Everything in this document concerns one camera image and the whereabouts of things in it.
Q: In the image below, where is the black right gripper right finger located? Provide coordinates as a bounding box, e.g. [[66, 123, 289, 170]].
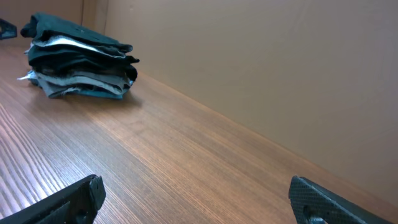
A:
[[289, 175, 390, 224]]

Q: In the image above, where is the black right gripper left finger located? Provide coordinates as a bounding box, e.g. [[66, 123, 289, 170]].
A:
[[1, 174, 106, 224]]

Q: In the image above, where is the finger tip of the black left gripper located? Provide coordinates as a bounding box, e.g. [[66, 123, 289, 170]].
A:
[[0, 19, 17, 40]]

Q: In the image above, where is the stack of folded dark clothes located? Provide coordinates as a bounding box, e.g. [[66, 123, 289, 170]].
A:
[[20, 12, 139, 100]]

